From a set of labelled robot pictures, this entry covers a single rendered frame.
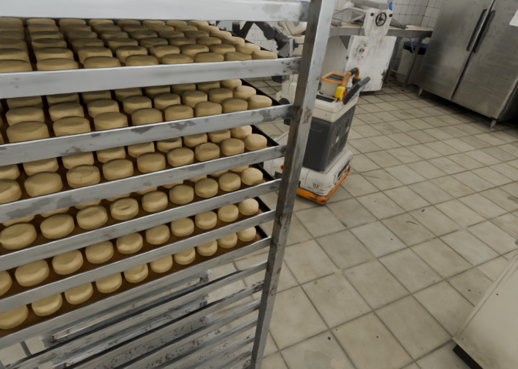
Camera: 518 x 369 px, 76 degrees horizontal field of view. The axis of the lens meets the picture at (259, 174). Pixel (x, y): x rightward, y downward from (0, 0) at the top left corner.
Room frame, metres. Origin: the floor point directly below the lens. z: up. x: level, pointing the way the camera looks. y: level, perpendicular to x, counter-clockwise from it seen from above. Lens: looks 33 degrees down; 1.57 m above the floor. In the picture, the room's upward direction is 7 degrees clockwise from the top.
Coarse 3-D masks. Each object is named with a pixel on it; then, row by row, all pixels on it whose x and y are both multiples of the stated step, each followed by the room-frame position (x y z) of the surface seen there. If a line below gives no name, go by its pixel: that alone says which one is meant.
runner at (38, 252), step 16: (240, 192) 0.57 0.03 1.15; (256, 192) 0.59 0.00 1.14; (176, 208) 0.48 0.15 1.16; (192, 208) 0.50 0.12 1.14; (208, 208) 0.52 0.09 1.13; (112, 224) 0.42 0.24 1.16; (128, 224) 0.43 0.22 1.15; (144, 224) 0.45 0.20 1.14; (160, 224) 0.47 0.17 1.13; (64, 240) 0.37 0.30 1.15; (80, 240) 0.39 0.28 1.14; (96, 240) 0.40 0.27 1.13; (0, 256) 0.32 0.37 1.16; (16, 256) 0.33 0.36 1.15; (32, 256) 0.35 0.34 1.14; (48, 256) 0.36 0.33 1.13
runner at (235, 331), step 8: (248, 320) 0.64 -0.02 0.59; (256, 320) 0.62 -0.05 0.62; (232, 328) 0.61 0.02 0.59; (240, 328) 0.59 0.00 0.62; (248, 328) 0.61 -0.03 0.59; (224, 336) 0.56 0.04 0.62; (232, 336) 0.58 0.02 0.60; (200, 344) 0.54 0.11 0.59; (208, 344) 0.53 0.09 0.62; (216, 344) 0.54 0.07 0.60; (184, 352) 0.51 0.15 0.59; (192, 352) 0.50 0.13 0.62; (200, 352) 0.52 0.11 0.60; (176, 360) 0.49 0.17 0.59; (184, 360) 0.49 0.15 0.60; (152, 368) 0.46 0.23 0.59; (160, 368) 0.45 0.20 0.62; (168, 368) 0.46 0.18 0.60
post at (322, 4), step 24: (312, 0) 0.62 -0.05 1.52; (312, 24) 0.61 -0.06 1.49; (312, 48) 0.60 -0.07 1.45; (312, 72) 0.61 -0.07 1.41; (312, 96) 0.61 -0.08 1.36; (288, 144) 0.62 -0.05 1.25; (288, 168) 0.61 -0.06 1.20; (288, 192) 0.60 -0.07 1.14; (288, 216) 0.61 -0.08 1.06; (264, 288) 0.62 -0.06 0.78; (264, 312) 0.60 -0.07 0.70; (264, 336) 0.61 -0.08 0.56
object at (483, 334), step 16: (512, 272) 0.98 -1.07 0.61; (496, 288) 0.99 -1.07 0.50; (512, 288) 0.95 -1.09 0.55; (480, 304) 1.00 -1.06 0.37; (496, 304) 0.96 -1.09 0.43; (512, 304) 0.93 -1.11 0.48; (480, 320) 0.97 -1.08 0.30; (496, 320) 0.93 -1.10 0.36; (512, 320) 0.90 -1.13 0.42; (464, 336) 0.98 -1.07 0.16; (480, 336) 0.94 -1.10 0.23; (496, 336) 0.90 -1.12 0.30; (512, 336) 0.87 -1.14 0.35; (464, 352) 0.96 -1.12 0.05; (480, 352) 0.91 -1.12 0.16; (496, 352) 0.87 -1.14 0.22; (512, 352) 0.84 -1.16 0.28; (480, 368) 0.89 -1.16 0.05; (496, 368) 0.84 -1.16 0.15; (512, 368) 0.81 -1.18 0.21
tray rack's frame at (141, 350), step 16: (160, 320) 0.87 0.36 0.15; (208, 320) 0.90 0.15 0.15; (128, 336) 0.79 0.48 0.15; (176, 336) 0.81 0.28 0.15; (208, 336) 0.83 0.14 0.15; (96, 352) 0.70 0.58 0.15; (128, 352) 0.72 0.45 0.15; (144, 352) 0.73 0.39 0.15; (176, 352) 0.74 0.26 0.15; (208, 352) 0.76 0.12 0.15; (0, 368) 0.27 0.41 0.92; (96, 368) 0.64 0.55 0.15; (144, 368) 0.66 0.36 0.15; (176, 368) 0.68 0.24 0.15; (208, 368) 0.69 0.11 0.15
